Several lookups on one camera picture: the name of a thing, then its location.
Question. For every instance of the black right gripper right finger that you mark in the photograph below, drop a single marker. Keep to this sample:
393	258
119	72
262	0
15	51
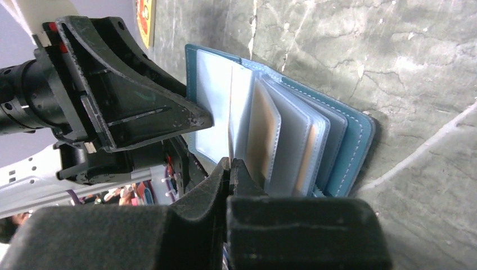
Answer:
265	232

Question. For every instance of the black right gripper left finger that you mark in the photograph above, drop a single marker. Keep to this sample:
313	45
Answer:
188	234

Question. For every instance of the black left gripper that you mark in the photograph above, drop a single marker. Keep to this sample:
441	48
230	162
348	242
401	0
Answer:
109	107

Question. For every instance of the blue leather card holder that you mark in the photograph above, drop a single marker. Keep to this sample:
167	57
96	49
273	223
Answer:
224	85

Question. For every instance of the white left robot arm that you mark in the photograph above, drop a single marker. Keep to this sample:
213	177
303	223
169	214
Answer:
27	185

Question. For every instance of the orange patterned card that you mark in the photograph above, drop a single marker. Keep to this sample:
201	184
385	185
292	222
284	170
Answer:
145	17

